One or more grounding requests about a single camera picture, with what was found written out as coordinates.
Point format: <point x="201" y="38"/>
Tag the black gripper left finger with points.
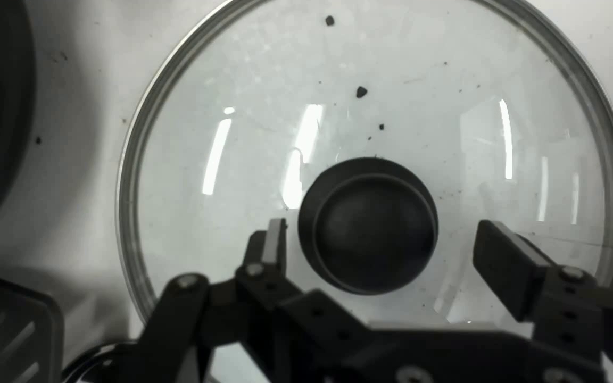
<point x="265" y="320"/>

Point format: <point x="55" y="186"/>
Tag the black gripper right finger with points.
<point x="526" y="277"/>

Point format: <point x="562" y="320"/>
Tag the glass lid with black knob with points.
<point x="392" y="91"/>

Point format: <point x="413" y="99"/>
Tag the black kitchen utensil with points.
<point x="8" y="327"/>

